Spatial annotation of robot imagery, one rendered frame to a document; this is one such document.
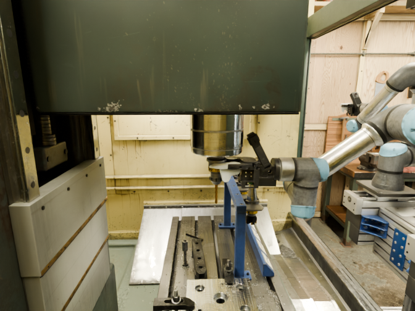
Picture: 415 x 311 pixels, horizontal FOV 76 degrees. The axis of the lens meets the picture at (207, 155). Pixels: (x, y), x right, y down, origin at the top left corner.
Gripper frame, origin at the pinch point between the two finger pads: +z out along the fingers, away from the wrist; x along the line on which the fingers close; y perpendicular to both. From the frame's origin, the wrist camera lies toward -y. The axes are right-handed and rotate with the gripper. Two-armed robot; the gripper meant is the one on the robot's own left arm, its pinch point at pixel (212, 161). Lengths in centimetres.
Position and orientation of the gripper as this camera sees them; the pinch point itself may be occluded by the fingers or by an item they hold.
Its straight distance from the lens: 81.8
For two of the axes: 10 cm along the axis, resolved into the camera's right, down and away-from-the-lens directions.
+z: -10.0, -0.1, -0.4
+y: -0.2, 9.7, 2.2
